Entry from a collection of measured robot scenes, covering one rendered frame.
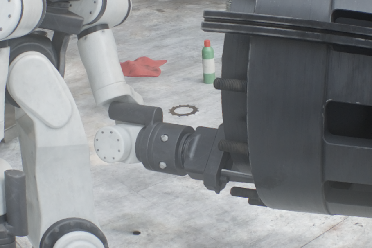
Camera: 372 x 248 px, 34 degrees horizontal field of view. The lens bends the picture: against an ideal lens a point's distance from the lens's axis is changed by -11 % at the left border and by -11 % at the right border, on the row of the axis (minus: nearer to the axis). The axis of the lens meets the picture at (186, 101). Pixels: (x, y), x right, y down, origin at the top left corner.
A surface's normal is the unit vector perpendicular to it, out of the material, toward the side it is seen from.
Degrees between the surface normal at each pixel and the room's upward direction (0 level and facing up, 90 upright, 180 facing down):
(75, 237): 90
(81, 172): 90
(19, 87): 90
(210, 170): 40
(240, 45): 65
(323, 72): 71
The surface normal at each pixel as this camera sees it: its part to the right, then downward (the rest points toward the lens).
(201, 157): -0.33, -0.49
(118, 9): 0.90, 0.25
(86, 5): -0.39, 0.04
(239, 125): -0.43, 0.50
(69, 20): 0.49, 0.29
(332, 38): -0.41, -0.17
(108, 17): 0.69, 0.67
